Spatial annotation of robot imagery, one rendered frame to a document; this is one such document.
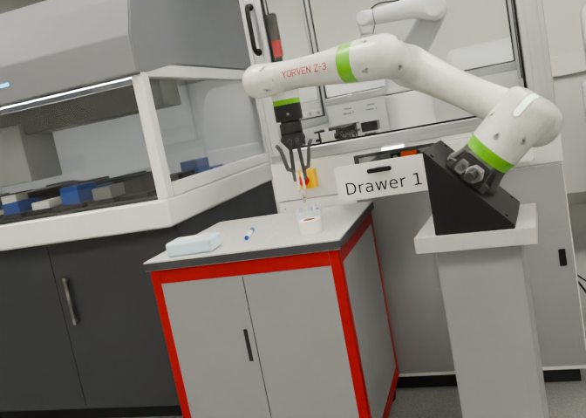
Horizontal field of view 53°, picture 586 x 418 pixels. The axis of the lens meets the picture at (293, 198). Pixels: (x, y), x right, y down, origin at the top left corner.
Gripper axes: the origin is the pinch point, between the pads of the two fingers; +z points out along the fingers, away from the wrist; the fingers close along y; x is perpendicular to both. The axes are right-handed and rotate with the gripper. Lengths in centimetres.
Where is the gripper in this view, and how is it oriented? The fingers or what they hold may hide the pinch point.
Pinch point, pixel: (300, 181)
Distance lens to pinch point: 202.1
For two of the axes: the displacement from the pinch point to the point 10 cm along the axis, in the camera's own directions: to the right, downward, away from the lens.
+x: -0.4, 1.4, -9.9
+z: 1.8, 9.7, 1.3
